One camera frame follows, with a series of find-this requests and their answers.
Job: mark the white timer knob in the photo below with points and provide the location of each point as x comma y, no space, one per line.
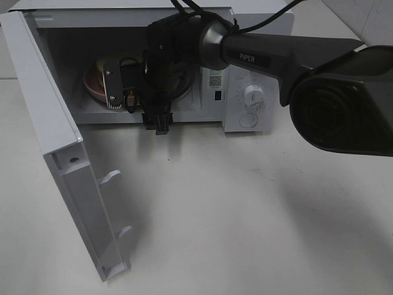
253,96

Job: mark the white microwave door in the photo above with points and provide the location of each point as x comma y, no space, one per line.
62,145

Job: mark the white bread slice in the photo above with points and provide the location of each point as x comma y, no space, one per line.
100,65

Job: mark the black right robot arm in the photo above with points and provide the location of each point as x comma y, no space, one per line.
339,92

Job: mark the white warning label sticker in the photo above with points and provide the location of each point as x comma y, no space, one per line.
217,79

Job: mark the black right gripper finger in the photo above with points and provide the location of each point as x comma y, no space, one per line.
158,118

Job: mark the pink round plate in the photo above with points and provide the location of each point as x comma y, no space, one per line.
92,87

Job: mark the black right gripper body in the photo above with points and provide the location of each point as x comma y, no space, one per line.
154,81

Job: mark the glass microwave turntable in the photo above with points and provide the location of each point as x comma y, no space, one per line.
185,78

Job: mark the white microwave oven body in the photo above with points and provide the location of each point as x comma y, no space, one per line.
77,33

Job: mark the round white door button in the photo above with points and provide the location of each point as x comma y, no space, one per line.
248,120

